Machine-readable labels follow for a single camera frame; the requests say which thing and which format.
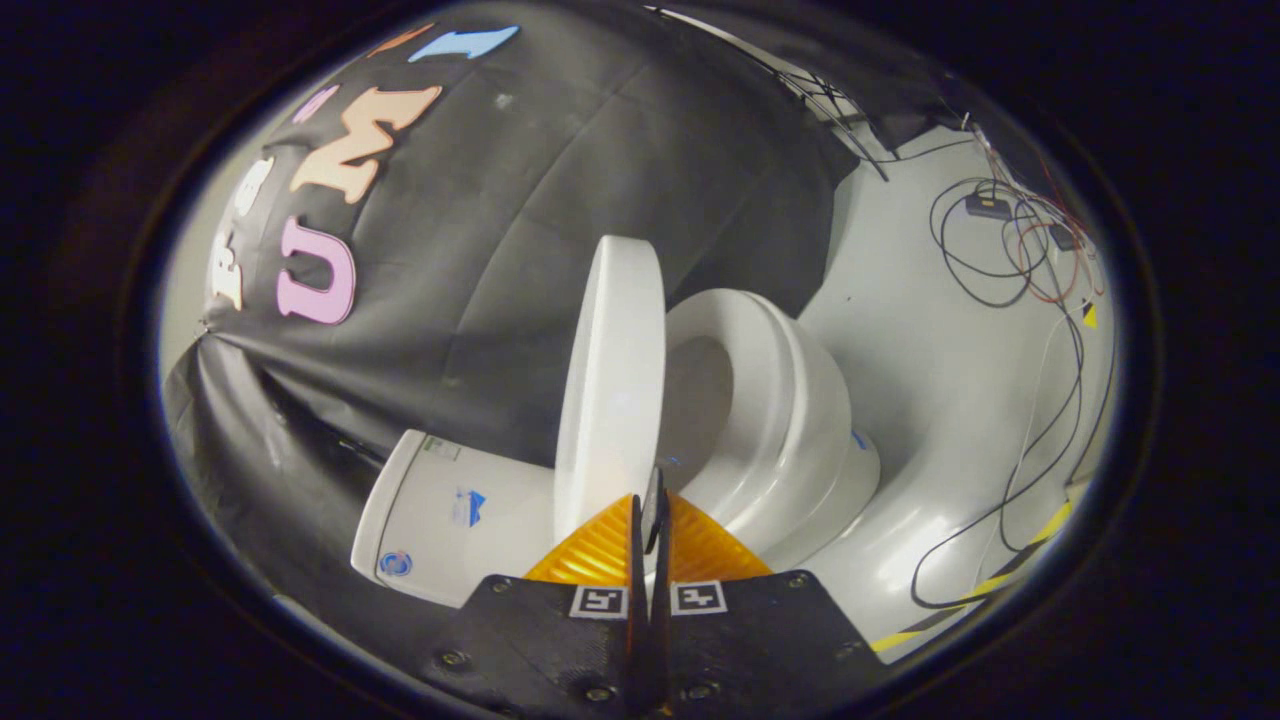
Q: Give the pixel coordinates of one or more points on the white toilet lid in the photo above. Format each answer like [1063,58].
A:
[610,380]

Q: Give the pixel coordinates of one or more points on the black round lid pull tab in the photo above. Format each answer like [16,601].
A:
[654,510]

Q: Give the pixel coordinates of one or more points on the white toilet seat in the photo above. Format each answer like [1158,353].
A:
[795,400]

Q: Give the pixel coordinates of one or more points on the white toilet tank cover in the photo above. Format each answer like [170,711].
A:
[368,540]

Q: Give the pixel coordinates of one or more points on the white ceramic toilet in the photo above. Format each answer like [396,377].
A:
[440,510]

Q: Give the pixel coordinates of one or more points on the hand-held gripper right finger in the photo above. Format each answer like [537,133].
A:
[750,640]

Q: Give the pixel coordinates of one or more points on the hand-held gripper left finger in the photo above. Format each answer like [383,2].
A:
[560,640]

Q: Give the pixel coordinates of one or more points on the small black power adapter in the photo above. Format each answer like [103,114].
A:
[1064,238]
[988,207]

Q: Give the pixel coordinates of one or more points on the yellow black floor tape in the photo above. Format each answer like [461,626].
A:
[990,585]

